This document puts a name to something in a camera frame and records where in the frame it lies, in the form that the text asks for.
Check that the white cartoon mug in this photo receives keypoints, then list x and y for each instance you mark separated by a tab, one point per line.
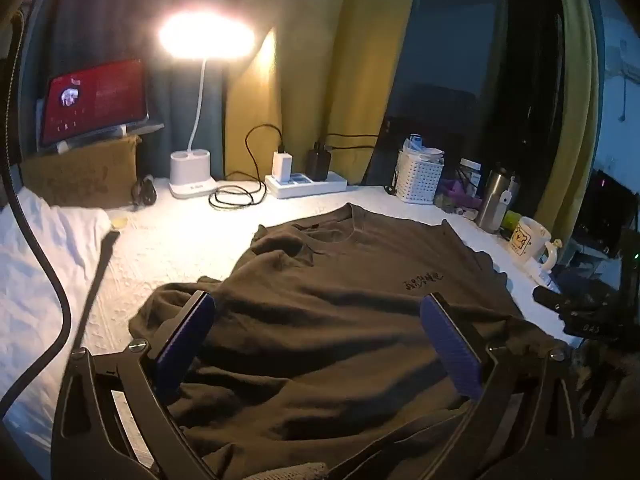
525	240

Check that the crumpled plastic bags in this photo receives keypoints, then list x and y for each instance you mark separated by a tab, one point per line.
422	150

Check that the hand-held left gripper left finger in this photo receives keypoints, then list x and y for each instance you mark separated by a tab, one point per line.
185	340

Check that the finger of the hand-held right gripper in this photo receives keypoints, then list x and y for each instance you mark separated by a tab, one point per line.
547	296

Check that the white cloth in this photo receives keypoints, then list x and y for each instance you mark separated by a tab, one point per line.
40	260

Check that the black electronic device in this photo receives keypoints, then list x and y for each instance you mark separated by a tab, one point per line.
607	210

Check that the black charger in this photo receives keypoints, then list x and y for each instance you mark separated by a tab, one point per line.
313	162
326	164

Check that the white charger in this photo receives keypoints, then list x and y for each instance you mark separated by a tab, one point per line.
281	165

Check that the small pale yellow pouch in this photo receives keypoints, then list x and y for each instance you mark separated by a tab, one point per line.
121	221

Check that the teal curtain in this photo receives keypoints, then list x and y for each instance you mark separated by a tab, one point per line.
100	10

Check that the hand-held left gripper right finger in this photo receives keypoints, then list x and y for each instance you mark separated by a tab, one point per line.
450	345

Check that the white perforated basket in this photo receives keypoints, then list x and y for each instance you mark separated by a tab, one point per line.
417	180

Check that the white power strip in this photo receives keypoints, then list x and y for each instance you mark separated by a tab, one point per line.
320	187

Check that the white desk lamp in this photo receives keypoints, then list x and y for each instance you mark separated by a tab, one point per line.
192	170

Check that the purple plastic object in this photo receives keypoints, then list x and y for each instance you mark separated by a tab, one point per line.
457	192

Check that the dark brown sweatshirt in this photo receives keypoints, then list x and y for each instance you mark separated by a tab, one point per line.
325	320

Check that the yellow curtain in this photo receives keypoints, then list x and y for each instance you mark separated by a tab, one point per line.
575	85
310	60

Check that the clear jar white lid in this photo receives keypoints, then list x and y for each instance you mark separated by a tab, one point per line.
470	165

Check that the tablet with red screen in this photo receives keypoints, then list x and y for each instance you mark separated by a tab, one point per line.
95	95

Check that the stainless steel tumbler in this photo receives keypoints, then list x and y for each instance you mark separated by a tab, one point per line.
492	200

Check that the brown cardboard box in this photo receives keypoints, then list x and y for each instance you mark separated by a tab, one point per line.
80	175

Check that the white textured bedspread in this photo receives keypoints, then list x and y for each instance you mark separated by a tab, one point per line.
165	255

